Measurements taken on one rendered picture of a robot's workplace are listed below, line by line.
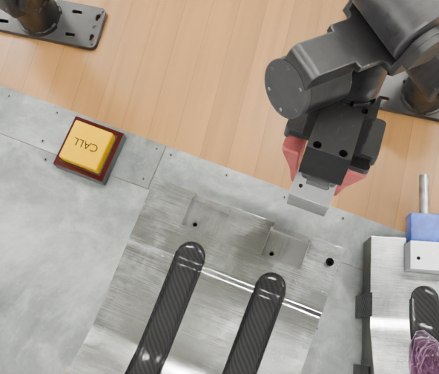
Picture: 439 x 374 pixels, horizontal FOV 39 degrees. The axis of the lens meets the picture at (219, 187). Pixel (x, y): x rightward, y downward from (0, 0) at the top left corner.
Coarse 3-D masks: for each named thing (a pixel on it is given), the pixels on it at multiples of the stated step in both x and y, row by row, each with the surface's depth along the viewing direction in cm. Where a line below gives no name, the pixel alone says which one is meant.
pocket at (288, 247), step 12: (276, 228) 80; (276, 240) 80; (288, 240) 80; (300, 240) 80; (264, 252) 80; (276, 252) 80; (288, 252) 80; (300, 252) 80; (288, 264) 79; (300, 264) 79
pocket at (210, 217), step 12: (192, 204) 81; (204, 204) 82; (216, 204) 81; (192, 216) 82; (204, 216) 82; (216, 216) 81; (228, 216) 81; (192, 228) 81; (204, 228) 81; (216, 228) 81
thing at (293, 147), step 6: (288, 138) 68; (294, 138) 68; (300, 138) 68; (288, 144) 67; (294, 144) 68; (300, 144) 68; (282, 150) 68; (288, 150) 67; (294, 150) 67; (300, 150) 68; (288, 156) 68; (294, 156) 68; (300, 156) 73; (288, 162) 69; (294, 162) 69; (294, 168) 70; (294, 174) 72
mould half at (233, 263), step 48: (192, 192) 80; (144, 240) 78; (192, 240) 78; (240, 240) 78; (144, 288) 77; (240, 288) 77; (288, 288) 76; (96, 336) 76; (192, 336) 76; (288, 336) 75
